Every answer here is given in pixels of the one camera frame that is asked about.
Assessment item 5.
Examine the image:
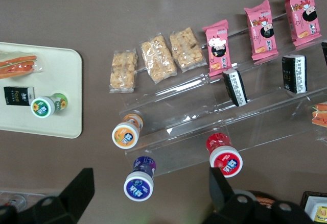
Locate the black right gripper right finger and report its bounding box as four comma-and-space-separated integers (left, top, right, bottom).
201, 167, 315, 224

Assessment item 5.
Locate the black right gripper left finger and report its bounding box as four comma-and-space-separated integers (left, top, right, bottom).
0, 167, 95, 224

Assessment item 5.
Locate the green gum bottle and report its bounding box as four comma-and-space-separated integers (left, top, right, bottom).
30, 93, 68, 118

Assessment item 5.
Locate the red gum bottle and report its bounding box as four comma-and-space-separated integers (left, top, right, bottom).
205, 133, 243, 178

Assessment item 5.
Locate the purple gum bottle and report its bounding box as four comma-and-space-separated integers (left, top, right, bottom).
123, 156, 157, 202

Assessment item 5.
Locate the orange gum bottle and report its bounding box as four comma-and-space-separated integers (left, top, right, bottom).
111, 113, 144, 150

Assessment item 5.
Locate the cream plastic tray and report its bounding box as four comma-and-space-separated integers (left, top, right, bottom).
0, 41, 83, 139

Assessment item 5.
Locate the clear acrylic holder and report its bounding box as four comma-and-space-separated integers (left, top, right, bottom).
0, 189, 45, 211

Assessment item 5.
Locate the brown wicker basket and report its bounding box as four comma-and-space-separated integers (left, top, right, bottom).
251, 190, 278, 209

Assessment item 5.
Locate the black rectangular box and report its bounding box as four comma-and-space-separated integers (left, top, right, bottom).
300, 191, 327, 209

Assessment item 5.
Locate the white packaged food box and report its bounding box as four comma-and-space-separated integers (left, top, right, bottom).
303, 195, 327, 224

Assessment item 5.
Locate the clear acrylic tiered stand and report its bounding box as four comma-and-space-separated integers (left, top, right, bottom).
119, 12, 327, 178

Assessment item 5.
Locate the plastic wrapped sandwich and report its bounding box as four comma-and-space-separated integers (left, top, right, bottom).
0, 50, 43, 81
311, 103, 327, 128

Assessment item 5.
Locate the clear wrapped rice crisp bar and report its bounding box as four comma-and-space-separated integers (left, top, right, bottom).
169, 27, 207, 73
139, 32, 178, 85
109, 48, 138, 94

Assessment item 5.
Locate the pink cartoon snack pack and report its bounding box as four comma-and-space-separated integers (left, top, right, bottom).
244, 0, 279, 61
202, 19, 232, 77
281, 0, 322, 47

